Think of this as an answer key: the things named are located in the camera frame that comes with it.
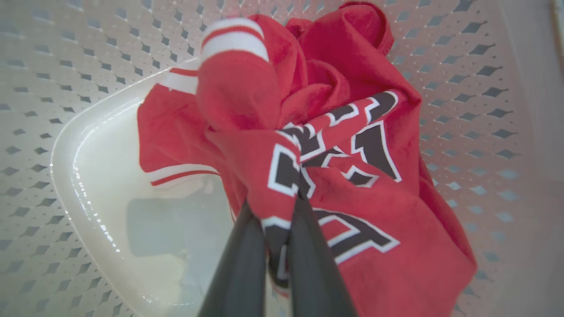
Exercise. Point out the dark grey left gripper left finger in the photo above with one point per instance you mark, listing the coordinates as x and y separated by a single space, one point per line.
240 268

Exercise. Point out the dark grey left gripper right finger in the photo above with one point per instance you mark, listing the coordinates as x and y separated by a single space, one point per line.
315 268

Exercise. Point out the red jersey with black lettering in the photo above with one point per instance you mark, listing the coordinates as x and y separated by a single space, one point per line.
335 149

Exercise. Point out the white perforated laundry basket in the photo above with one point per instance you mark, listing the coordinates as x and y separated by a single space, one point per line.
88 176

